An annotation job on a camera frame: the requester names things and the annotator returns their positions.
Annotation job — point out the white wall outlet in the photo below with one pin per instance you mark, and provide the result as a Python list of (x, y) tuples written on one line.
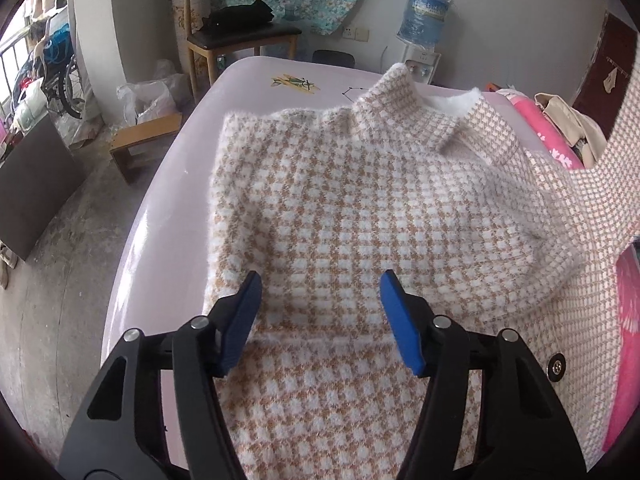
[(357, 33)]

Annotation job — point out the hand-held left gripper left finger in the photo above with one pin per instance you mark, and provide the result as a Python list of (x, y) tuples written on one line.
[(243, 310)]

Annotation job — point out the pink floral blanket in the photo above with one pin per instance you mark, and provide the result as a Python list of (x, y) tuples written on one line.
[(547, 135)]

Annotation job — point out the pale patterned panel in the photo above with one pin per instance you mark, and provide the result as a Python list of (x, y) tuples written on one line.
[(181, 20)]

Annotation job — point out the wooden chair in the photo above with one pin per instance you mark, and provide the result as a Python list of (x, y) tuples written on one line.
[(240, 38)]

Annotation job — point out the wheelchair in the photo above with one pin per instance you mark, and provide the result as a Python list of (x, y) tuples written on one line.
[(57, 70)]

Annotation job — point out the dark brown board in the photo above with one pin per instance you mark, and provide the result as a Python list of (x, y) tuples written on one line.
[(40, 190)]

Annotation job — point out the dark red door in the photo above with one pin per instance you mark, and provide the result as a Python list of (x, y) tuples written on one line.
[(617, 50)]

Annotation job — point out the clear plastic bags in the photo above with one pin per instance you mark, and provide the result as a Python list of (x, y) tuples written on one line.
[(150, 95)]

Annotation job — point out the beige clothing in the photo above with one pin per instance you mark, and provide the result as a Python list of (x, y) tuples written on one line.
[(570, 120)]

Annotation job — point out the checked fuzzy sweater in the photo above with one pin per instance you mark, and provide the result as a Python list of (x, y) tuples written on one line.
[(350, 200)]

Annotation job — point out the small wooden stool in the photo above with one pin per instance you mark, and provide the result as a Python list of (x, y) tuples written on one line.
[(145, 132)]

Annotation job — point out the blue water bottle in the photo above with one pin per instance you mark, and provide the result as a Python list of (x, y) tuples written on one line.
[(425, 15)]

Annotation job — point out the black object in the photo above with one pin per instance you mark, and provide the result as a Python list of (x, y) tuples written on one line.
[(334, 58)]

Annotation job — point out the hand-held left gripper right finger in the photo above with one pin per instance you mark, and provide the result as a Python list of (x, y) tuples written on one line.
[(400, 320)]

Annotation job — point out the white bundle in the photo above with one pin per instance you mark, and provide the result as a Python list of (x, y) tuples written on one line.
[(30, 105)]

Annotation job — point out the black bag on chair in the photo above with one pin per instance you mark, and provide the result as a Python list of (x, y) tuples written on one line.
[(240, 14)]

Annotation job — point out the white water dispenser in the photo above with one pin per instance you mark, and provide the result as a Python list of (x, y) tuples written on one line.
[(421, 62)]

